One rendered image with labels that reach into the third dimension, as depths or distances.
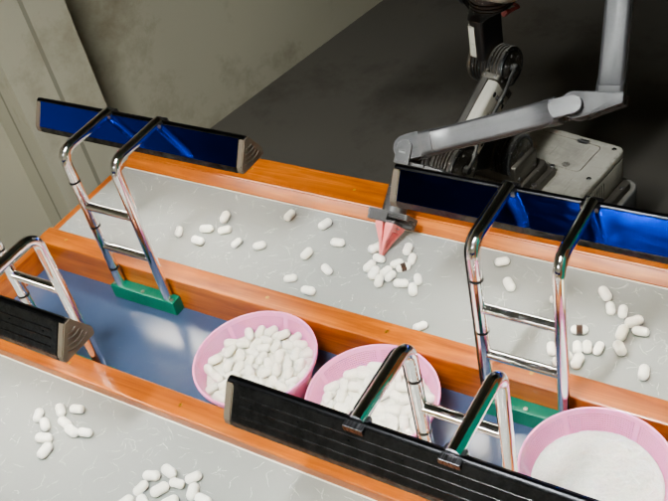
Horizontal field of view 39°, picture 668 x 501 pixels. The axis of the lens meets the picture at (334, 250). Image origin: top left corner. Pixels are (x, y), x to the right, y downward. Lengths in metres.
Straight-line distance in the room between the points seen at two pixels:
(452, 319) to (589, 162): 0.96
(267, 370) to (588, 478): 0.68
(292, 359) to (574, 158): 1.19
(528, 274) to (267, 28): 2.52
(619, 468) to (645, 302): 0.40
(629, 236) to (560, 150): 1.24
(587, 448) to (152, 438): 0.84
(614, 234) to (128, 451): 1.01
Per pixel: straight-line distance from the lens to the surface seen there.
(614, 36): 2.05
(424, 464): 1.32
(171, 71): 3.99
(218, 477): 1.83
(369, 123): 3.96
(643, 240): 1.63
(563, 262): 1.54
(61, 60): 3.40
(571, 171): 2.77
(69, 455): 1.99
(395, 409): 1.84
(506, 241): 2.12
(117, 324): 2.31
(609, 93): 2.03
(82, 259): 2.44
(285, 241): 2.26
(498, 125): 2.08
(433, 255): 2.13
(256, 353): 2.01
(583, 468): 1.75
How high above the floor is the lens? 2.15
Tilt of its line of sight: 40 degrees down
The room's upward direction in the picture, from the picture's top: 14 degrees counter-clockwise
